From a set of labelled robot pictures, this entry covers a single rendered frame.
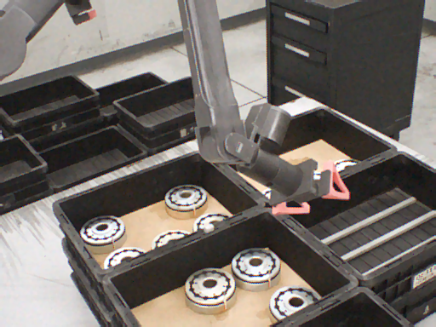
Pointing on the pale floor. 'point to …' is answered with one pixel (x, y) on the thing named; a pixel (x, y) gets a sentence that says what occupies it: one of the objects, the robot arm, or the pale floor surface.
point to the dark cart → (347, 57)
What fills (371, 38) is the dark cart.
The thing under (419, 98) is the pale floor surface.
